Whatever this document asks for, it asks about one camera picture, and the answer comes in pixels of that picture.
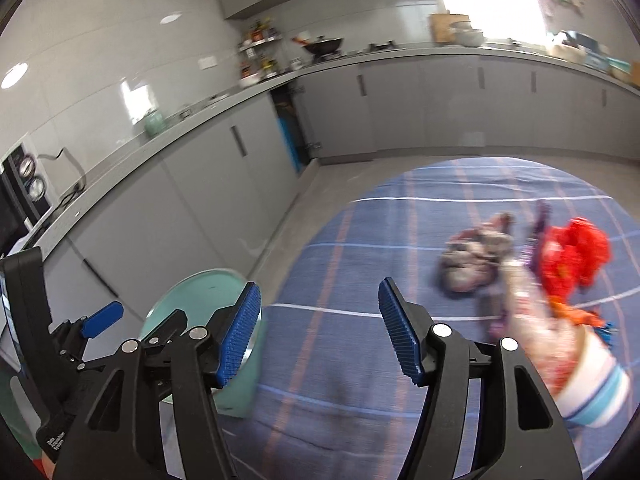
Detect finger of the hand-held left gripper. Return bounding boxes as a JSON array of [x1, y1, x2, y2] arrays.
[[141, 308, 190, 348], [80, 301, 125, 340]]

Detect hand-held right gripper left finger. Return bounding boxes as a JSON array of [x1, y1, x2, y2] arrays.
[[52, 281, 262, 480]]

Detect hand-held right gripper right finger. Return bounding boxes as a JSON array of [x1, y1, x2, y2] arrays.
[[377, 276, 583, 480]]

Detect teal trash bin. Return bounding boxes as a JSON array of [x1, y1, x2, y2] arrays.
[[139, 269, 261, 418]]

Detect clear plastic bag red print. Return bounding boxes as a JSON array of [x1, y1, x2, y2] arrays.
[[487, 260, 588, 396]]

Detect orange plastic wrapper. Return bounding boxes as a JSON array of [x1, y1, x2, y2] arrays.
[[549, 299, 605, 330]]

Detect purple foil wrapper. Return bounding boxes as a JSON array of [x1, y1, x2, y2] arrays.
[[525, 200, 553, 271]]

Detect white blue striped paper cup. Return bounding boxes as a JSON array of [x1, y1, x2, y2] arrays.
[[550, 332, 631, 428]]

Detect blue plaid blanket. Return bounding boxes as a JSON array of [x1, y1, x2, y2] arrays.
[[220, 157, 640, 480]]

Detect black and white microwave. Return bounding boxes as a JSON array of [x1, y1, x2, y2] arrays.
[[0, 144, 57, 261]]

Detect grey kitchen base cabinets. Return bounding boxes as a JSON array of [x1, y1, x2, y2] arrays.
[[0, 45, 640, 361]]

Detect teal kettle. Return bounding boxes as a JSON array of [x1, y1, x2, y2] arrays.
[[144, 107, 168, 137]]

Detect gas stove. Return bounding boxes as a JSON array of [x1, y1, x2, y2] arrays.
[[345, 40, 406, 56]]

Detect black wok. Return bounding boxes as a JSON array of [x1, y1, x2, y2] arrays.
[[292, 34, 346, 58]]

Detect metal spice rack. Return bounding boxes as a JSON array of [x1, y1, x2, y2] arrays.
[[237, 20, 281, 81]]

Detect grey pot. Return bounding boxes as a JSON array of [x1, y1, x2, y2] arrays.
[[450, 22, 486, 47]]

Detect wooden cutting board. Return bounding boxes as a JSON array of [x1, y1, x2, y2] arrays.
[[429, 11, 471, 43]]

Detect black power cable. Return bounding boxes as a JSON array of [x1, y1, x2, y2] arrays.
[[39, 147, 88, 206]]

